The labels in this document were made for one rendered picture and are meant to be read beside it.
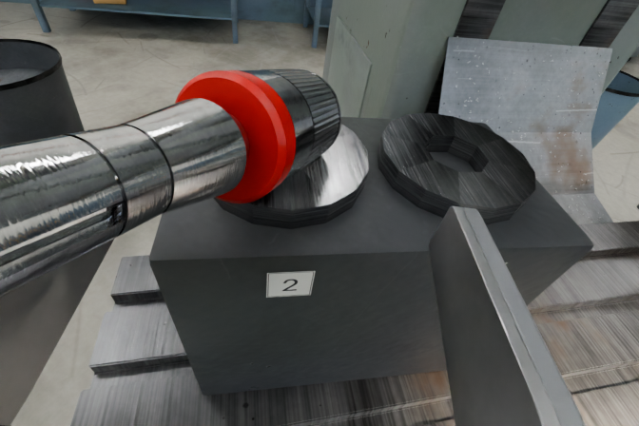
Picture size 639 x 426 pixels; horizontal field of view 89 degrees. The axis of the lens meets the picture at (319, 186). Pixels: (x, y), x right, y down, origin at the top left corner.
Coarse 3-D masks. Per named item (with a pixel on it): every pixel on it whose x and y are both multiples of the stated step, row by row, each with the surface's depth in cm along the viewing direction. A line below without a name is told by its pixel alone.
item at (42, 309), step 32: (96, 256) 9; (32, 288) 7; (64, 288) 8; (0, 320) 6; (32, 320) 7; (64, 320) 8; (0, 352) 6; (32, 352) 7; (0, 384) 7; (32, 384) 7; (0, 416) 7
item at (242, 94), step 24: (216, 72) 11; (240, 72) 11; (192, 96) 11; (216, 96) 11; (240, 96) 10; (264, 96) 10; (240, 120) 11; (264, 120) 10; (288, 120) 11; (264, 144) 11; (288, 144) 11; (264, 168) 11; (288, 168) 12; (240, 192) 12; (264, 192) 11
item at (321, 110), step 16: (272, 80) 12; (288, 80) 13; (304, 80) 14; (320, 80) 16; (288, 96) 12; (304, 96) 13; (320, 96) 14; (336, 96) 16; (304, 112) 12; (320, 112) 14; (336, 112) 16; (304, 128) 12; (320, 128) 14; (336, 128) 16; (304, 144) 12; (320, 144) 14; (304, 160) 13; (288, 176) 12
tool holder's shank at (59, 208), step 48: (48, 144) 6; (96, 144) 6; (144, 144) 7; (192, 144) 8; (240, 144) 10; (0, 192) 5; (48, 192) 5; (96, 192) 6; (144, 192) 7; (192, 192) 8; (0, 240) 5; (48, 240) 6; (96, 240) 6; (0, 288) 5
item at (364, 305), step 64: (384, 128) 23; (448, 128) 21; (320, 192) 15; (384, 192) 18; (448, 192) 16; (512, 192) 17; (192, 256) 14; (256, 256) 14; (320, 256) 15; (384, 256) 15; (512, 256) 16; (576, 256) 17; (192, 320) 17; (256, 320) 18; (320, 320) 19; (384, 320) 20; (256, 384) 25
